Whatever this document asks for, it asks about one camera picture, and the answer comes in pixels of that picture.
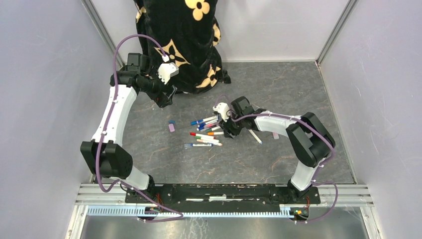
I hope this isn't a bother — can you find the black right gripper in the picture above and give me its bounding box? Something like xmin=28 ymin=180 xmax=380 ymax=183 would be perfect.
xmin=218 ymin=111 xmax=244 ymax=139

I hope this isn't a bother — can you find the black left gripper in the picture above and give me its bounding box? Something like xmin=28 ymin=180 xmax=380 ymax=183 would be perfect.
xmin=140 ymin=66 xmax=177 ymax=108

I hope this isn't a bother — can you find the orange capped white marker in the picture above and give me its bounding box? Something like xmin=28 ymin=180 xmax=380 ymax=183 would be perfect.
xmin=207 ymin=131 xmax=224 ymax=136

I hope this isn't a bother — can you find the blue capped white marker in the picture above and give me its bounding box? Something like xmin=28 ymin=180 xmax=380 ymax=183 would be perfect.
xmin=248 ymin=129 xmax=263 ymax=144

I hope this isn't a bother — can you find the pink highlighter cap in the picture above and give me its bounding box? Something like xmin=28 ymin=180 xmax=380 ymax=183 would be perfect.
xmin=168 ymin=123 xmax=175 ymax=132

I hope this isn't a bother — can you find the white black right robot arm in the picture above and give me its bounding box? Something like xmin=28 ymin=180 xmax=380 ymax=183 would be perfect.
xmin=212 ymin=96 xmax=335 ymax=203

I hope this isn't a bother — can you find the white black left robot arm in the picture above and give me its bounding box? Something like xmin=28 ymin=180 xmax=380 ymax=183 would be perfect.
xmin=80 ymin=53 xmax=179 ymax=203

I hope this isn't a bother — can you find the red capped white marker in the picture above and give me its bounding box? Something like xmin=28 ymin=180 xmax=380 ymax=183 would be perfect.
xmin=190 ymin=132 xmax=215 ymax=139

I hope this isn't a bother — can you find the black floral blanket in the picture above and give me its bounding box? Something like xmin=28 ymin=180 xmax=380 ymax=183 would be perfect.
xmin=134 ymin=0 xmax=231 ymax=94

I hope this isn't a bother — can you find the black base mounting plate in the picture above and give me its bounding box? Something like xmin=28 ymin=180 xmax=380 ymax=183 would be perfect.
xmin=145 ymin=184 xmax=321 ymax=215

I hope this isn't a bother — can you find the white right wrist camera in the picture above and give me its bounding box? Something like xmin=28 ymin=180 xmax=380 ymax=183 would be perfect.
xmin=212 ymin=102 xmax=230 ymax=122

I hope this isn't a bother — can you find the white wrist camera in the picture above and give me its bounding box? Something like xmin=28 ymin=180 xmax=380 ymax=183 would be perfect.
xmin=212 ymin=102 xmax=230 ymax=122
xmin=157 ymin=62 xmax=179 ymax=85

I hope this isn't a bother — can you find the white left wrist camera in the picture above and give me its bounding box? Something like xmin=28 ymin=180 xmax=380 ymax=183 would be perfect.
xmin=157 ymin=62 xmax=179 ymax=85

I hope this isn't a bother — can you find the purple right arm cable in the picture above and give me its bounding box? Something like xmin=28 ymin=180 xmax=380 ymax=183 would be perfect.
xmin=214 ymin=95 xmax=339 ymax=224

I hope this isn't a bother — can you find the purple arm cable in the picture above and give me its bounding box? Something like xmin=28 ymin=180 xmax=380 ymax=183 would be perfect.
xmin=214 ymin=95 xmax=339 ymax=224
xmin=95 ymin=34 xmax=184 ymax=223

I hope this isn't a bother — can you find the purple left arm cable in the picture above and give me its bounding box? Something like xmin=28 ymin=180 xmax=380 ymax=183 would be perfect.
xmin=95 ymin=34 xmax=184 ymax=223

